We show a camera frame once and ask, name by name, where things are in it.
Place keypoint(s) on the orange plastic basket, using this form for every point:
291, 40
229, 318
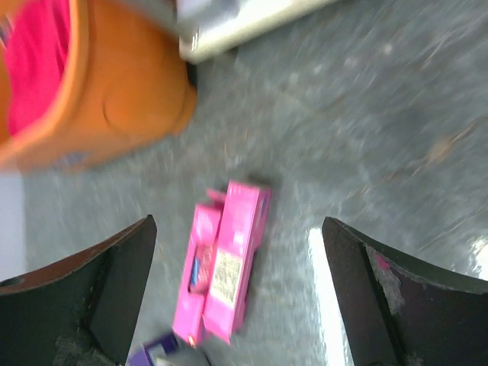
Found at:
125, 87

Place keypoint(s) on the white two-tier shelf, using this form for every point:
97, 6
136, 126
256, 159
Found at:
231, 27

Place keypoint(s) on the purple toothpaste box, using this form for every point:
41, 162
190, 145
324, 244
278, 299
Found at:
168, 350

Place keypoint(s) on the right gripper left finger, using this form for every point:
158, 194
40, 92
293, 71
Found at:
83, 309

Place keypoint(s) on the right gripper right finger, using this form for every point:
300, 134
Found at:
400, 310

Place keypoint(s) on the pink labelled toothpaste box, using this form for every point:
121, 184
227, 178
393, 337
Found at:
242, 226

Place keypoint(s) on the red folded cloth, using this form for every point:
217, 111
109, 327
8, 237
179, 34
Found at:
35, 42

